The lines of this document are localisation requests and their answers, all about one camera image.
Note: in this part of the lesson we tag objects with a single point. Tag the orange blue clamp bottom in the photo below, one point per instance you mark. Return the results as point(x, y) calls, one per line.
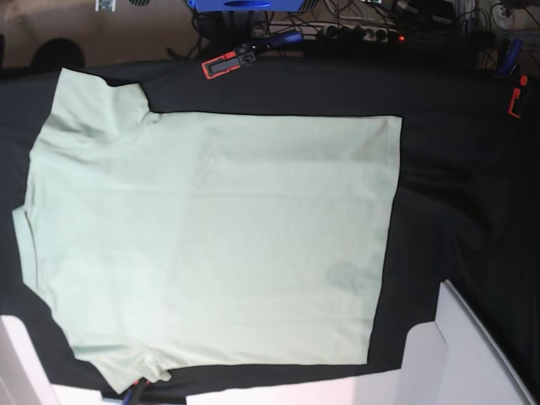
point(134, 393)

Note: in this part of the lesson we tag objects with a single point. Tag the white foam board left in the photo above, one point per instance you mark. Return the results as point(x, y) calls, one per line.
point(23, 379)

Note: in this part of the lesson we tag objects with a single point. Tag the light green T-shirt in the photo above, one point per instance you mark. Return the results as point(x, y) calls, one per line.
point(162, 241)

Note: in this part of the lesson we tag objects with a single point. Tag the white power strip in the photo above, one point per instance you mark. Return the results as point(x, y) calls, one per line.
point(319, 30)

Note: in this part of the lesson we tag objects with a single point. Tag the blue plastic box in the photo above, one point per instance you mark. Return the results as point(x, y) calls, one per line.
point(292, 6)

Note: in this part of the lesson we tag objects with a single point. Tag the round black object on floor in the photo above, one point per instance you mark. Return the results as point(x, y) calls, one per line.
point(58, 53)

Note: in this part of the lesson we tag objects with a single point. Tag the orange black clamp top centre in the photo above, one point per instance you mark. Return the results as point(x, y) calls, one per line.
point(248, 53)

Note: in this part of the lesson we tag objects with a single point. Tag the orange black clamp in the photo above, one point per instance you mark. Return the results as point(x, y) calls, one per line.
point(248, 53)
point(507, 68)

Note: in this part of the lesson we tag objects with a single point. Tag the orange black clamp top right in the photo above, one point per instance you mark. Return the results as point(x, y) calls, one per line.
point(507, 68)

